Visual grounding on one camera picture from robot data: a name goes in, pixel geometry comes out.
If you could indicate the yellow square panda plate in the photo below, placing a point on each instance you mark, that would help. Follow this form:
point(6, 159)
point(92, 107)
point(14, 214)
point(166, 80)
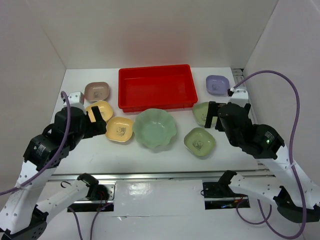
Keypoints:
point(119, 130)

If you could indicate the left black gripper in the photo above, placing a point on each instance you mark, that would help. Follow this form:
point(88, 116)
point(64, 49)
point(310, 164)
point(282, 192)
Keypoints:
point(98, 127)

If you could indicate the purple square panda plate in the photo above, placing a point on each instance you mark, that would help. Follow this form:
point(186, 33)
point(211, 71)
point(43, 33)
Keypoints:
point(217, 85)

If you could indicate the aluminium mounting rail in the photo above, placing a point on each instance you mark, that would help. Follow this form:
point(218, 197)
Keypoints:
point(178, 175)

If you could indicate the green square panda plate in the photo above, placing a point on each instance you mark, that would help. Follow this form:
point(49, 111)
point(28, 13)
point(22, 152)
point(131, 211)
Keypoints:
point(199, 142)

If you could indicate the red plastic bin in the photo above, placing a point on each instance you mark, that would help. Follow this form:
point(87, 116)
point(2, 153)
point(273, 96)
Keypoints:
point(160, 87)

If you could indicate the yellow square plate upper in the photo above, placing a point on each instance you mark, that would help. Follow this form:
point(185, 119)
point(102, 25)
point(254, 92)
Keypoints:
point(104, 108)

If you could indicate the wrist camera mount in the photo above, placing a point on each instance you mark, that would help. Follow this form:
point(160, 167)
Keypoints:
point(76, 99)
point(238, 96)

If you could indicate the pink square panda plate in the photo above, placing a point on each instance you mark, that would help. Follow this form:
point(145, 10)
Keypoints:
point(96, 91)

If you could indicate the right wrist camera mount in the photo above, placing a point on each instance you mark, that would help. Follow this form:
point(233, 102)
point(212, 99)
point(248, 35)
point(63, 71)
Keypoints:
point(238, 96)

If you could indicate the large green scalloped bowl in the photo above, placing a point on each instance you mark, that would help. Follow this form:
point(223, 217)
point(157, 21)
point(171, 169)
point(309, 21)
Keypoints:
point(155, 130)

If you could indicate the green square plate upper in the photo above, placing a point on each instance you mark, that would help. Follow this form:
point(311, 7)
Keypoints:
point(200, 111)

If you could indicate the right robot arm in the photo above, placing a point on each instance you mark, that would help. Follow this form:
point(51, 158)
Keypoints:
point(293, 193)

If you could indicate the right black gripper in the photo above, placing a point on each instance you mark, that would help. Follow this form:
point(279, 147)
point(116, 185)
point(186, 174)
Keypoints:
point(211, 112)

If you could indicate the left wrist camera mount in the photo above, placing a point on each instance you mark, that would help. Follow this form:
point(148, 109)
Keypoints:
point(76, 99)

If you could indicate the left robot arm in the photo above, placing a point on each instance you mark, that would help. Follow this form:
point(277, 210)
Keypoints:
point(23, 217)

